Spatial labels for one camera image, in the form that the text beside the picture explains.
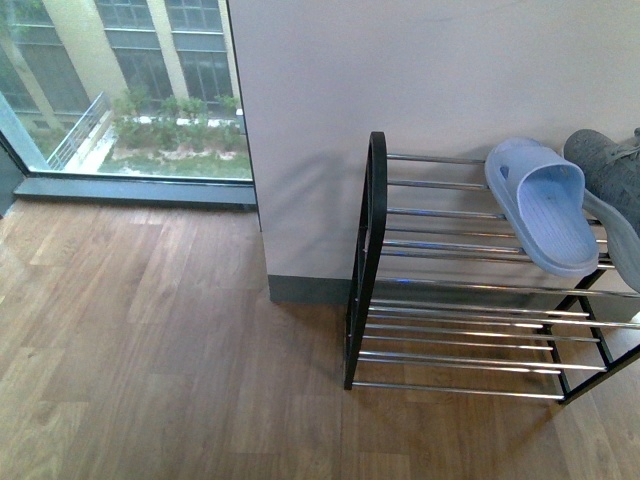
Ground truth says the light blue slipper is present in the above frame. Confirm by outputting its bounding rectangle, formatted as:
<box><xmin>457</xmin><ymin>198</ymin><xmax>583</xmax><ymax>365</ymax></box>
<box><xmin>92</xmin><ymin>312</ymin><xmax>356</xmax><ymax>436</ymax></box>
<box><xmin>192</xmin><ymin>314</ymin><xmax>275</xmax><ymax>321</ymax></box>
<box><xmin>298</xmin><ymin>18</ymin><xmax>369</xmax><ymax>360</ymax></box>
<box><xmin>484</xmin><ymin>137</ymin><xmax>599</xmax><ymax>277</ymax></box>

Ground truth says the grey sneaker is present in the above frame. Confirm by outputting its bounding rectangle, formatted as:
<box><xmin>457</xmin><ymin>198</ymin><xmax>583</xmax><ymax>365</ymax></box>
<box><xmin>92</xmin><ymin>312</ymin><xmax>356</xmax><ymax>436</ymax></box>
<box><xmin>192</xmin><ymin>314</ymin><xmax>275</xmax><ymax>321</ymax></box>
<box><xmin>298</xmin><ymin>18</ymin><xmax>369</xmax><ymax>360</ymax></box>
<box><xmin>563</xmin><ymin>129</ymin><xmax>639</xmax><ymax>291</ymax></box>

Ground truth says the black metal shoe rack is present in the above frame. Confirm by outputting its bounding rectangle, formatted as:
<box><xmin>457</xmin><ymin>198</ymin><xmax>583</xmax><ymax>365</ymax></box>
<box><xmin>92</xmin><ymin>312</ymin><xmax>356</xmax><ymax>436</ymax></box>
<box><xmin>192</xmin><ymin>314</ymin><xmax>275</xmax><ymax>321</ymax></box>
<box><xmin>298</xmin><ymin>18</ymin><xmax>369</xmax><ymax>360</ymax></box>
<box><xmin>343</xmin><ymin>132</ymin><xmax>639</xmax><ymax>404</ymax></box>

